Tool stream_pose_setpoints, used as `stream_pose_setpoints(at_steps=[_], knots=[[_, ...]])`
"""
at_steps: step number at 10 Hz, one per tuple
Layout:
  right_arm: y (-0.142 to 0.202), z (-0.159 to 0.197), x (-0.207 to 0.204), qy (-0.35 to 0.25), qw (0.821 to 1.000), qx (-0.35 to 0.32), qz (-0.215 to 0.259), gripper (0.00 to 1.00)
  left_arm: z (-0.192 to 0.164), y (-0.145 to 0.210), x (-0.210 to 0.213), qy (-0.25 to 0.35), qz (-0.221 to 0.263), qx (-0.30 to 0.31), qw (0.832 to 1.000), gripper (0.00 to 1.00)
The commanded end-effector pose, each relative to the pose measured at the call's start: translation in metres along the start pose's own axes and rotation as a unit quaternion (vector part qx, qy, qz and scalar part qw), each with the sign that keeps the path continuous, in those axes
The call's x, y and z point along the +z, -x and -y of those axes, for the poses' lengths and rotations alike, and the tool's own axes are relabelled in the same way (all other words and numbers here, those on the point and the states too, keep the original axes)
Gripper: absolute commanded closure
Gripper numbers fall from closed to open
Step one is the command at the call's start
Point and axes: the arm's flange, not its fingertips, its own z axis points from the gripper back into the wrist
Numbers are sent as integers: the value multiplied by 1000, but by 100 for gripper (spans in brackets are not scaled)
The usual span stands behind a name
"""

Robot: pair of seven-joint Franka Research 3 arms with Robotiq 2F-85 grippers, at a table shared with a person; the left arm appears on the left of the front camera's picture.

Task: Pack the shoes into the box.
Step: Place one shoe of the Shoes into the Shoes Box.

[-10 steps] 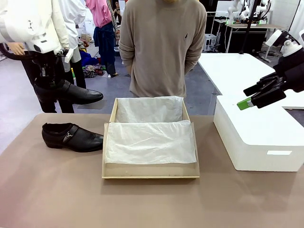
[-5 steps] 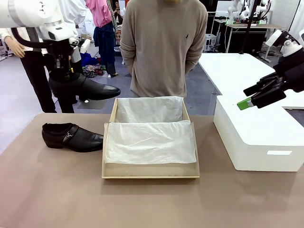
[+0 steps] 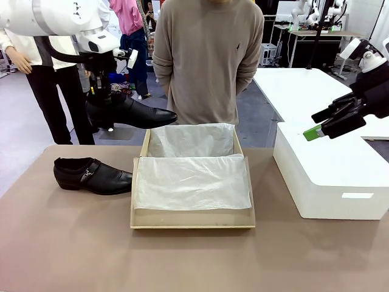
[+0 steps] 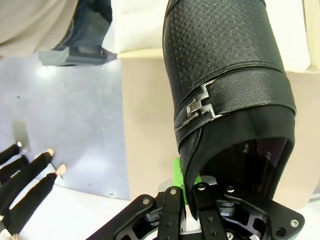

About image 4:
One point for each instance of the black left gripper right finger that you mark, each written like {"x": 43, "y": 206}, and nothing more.
{"x": 250, "y": 215}

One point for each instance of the mannequin in white jacket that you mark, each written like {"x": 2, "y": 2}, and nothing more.
{"x": 30, "y": 180}

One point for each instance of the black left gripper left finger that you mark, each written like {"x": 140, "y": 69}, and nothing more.
{"x": 172, "y": 215}

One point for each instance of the white tissue paper sheet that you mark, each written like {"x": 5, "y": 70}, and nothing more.
{"x": 137, "y": 25}

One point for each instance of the person in beige sweater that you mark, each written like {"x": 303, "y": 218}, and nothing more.
{"x": 25, "y": 20}

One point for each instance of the black leather dress shoe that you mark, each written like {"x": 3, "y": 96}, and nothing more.
{"x": 225, "y": 62}

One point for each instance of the cardboard shoe box with lid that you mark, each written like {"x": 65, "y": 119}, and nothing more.
{"x": 140, "y": 54}

